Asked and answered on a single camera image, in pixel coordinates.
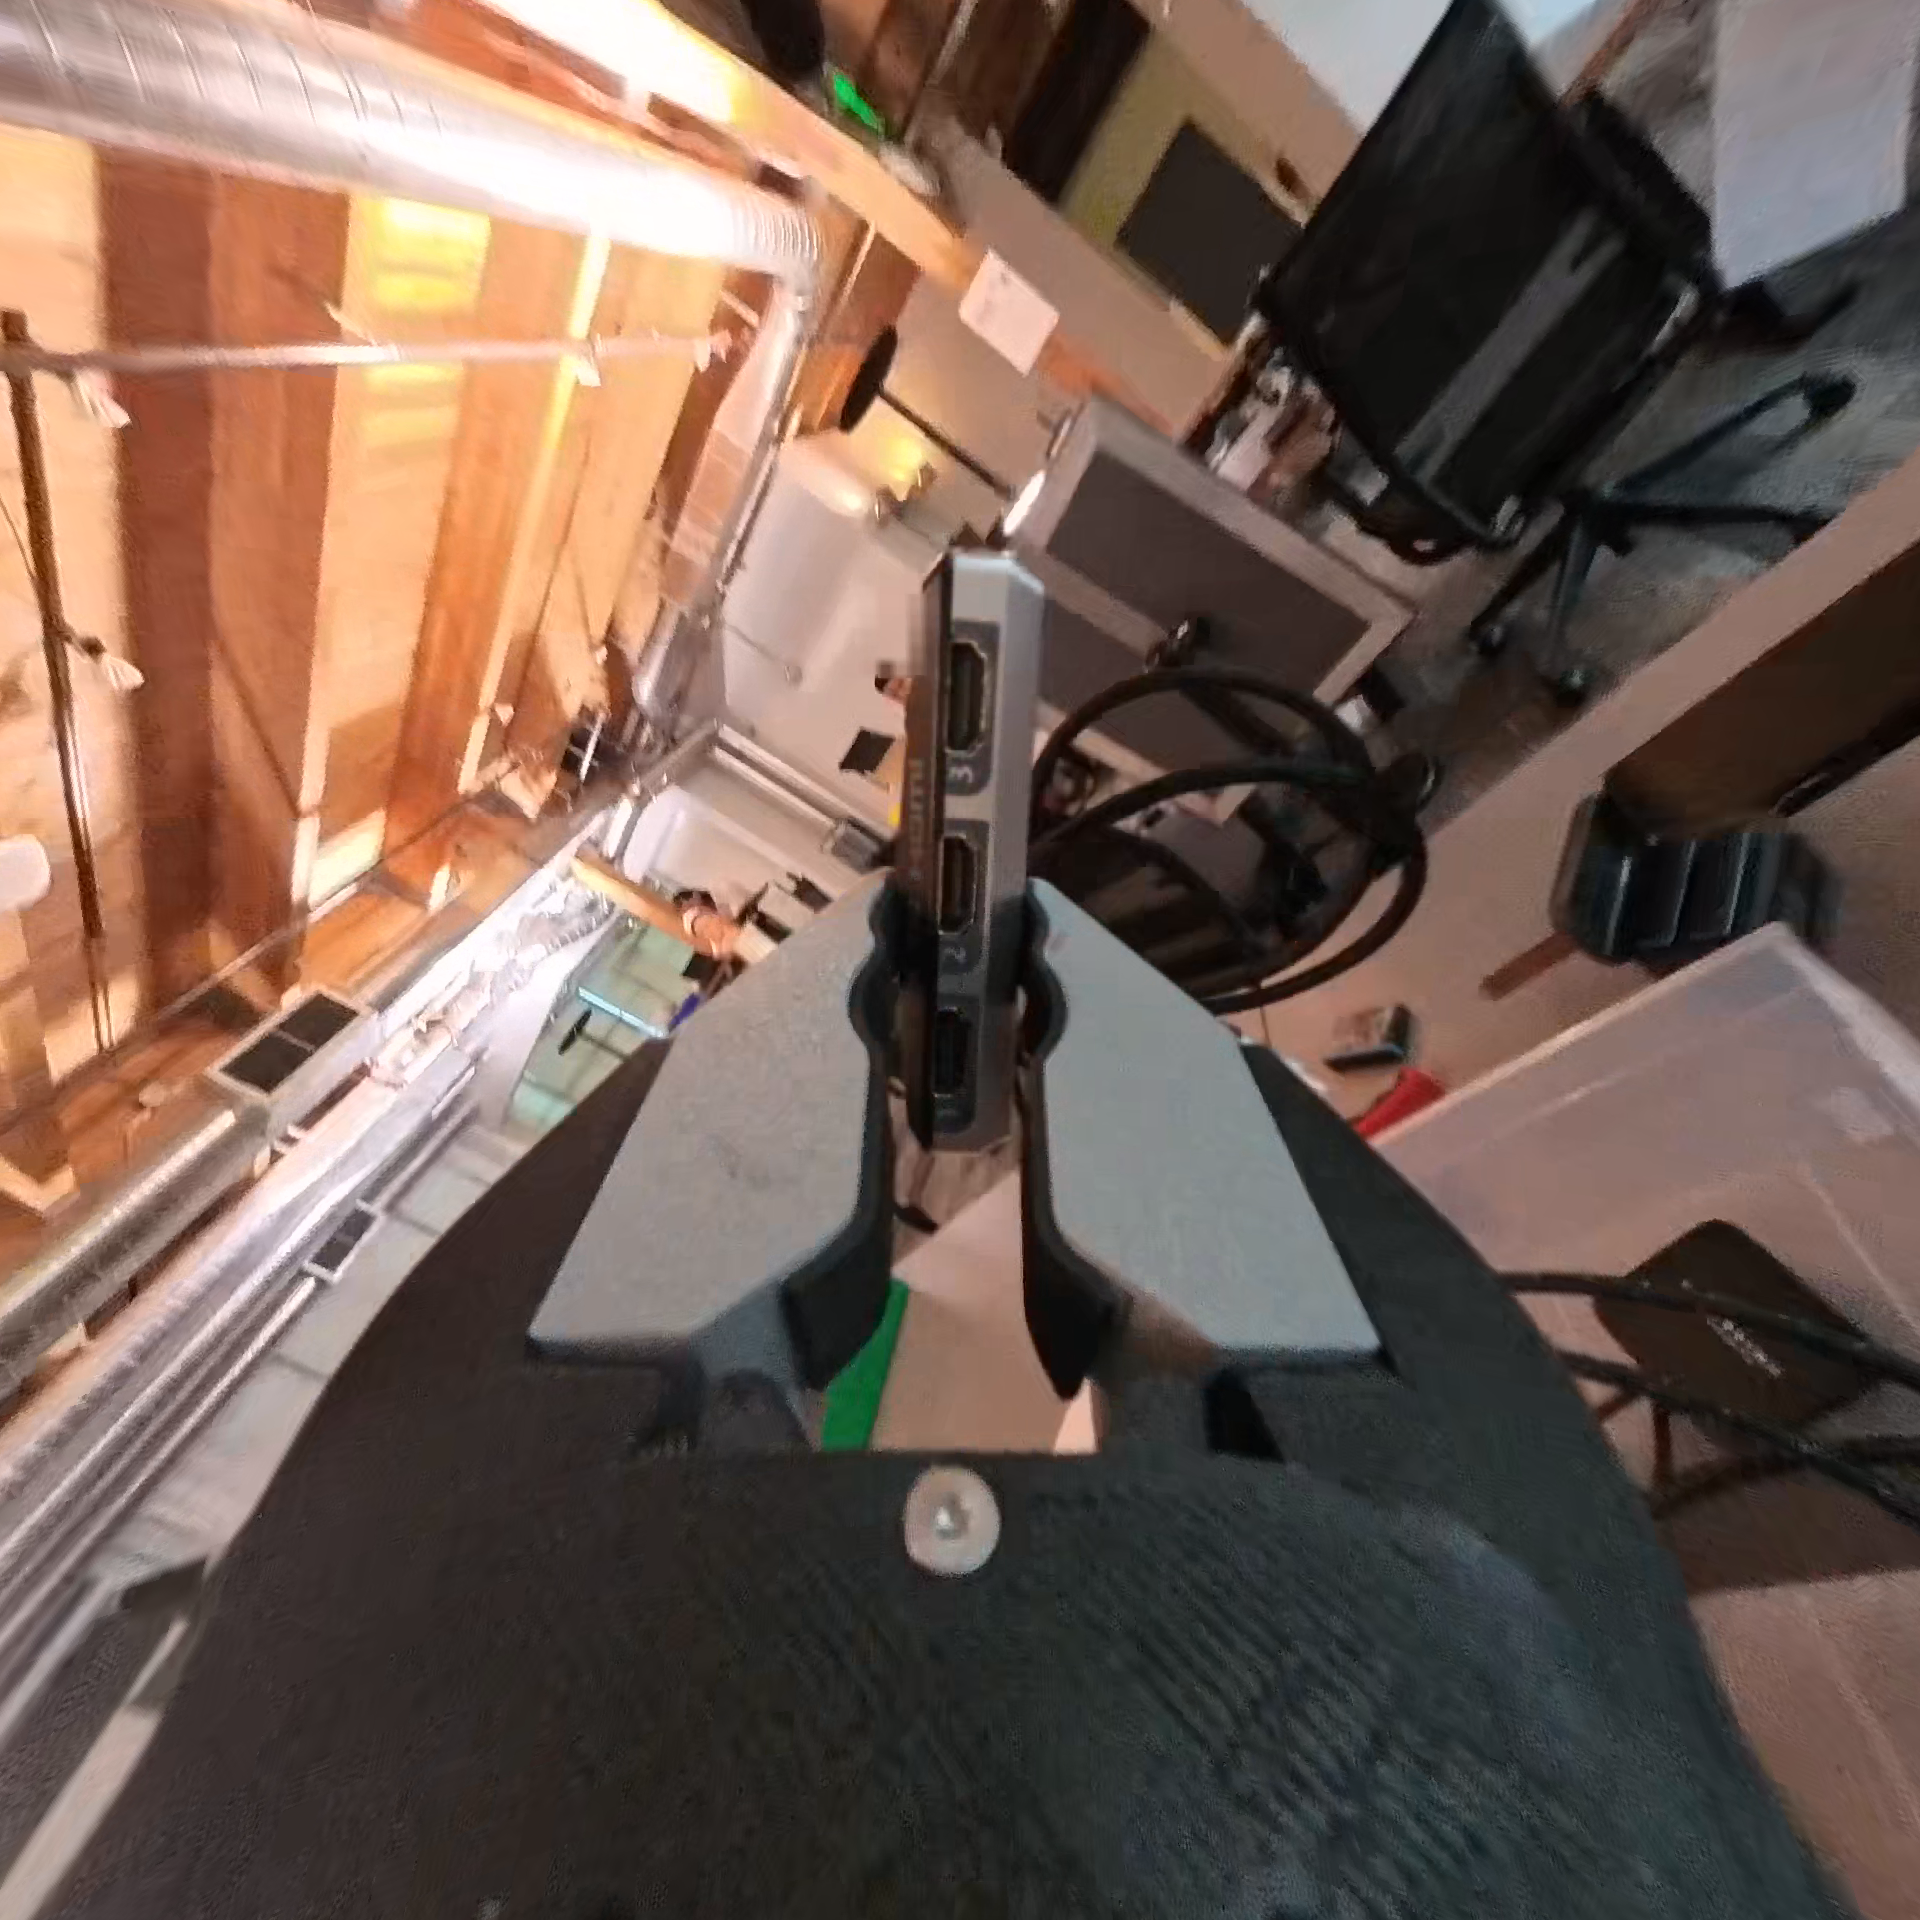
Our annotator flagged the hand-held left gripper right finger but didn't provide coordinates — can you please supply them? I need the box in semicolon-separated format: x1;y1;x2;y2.
1017;882;1384;1400

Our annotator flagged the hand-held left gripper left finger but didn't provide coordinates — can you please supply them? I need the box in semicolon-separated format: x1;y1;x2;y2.
526;882;912;1391

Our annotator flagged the black hdmi cable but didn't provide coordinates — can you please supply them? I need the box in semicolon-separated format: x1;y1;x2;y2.
1026;664;1438;1016

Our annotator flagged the silver hdmi switch box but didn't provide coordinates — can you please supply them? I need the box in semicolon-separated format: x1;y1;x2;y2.
896;546;1055;1158

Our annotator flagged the clear plastic bin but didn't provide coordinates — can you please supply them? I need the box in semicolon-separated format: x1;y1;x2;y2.
1377;921;1920;1595

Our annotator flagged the green tape strip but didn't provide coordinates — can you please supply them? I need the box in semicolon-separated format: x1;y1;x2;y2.
819;1280;915;1450

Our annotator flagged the flat black box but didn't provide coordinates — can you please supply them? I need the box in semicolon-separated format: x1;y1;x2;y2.
1593;1219;1911;1445

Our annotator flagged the grey cabinet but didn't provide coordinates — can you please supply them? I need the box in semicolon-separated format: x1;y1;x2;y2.
1017;400;1422;754

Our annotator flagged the black floor lamp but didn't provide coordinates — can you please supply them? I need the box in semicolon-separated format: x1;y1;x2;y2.
845;327;1010;488

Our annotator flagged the white paper sheet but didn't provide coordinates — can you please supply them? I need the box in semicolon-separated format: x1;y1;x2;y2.
958;249;1061;374

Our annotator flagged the black office chair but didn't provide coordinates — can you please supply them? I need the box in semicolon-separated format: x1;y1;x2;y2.
1257;0;1863;710

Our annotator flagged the thin black cable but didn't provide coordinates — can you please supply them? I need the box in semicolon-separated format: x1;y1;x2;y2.
1501;1265;1920;1519

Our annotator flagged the silver ventilation duct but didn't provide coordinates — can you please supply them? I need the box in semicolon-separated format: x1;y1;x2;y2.
0;0;830;280

